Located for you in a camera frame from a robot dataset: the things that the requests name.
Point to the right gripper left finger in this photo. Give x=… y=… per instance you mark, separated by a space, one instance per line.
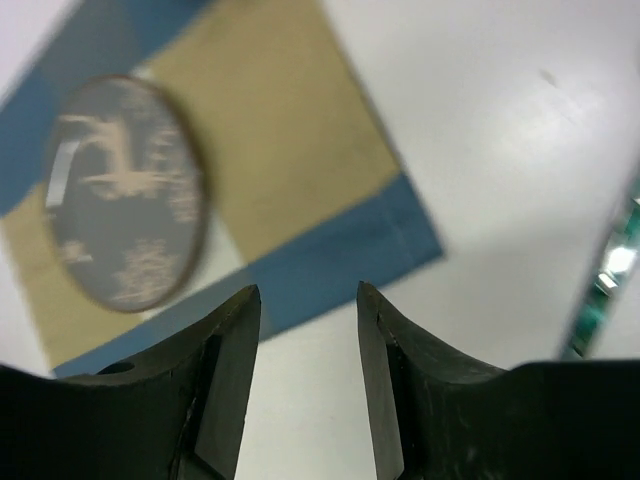
x=173 y=411

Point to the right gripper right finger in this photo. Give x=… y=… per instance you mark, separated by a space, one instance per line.
x=437 y=413

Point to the blue beige placemat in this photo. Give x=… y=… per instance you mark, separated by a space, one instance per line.
x=306 y=194

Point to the grey patterned plate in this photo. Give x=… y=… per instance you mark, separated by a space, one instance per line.
x=125 y=193

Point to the spoon with green handle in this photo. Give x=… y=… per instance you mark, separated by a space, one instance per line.
x=612 y=268

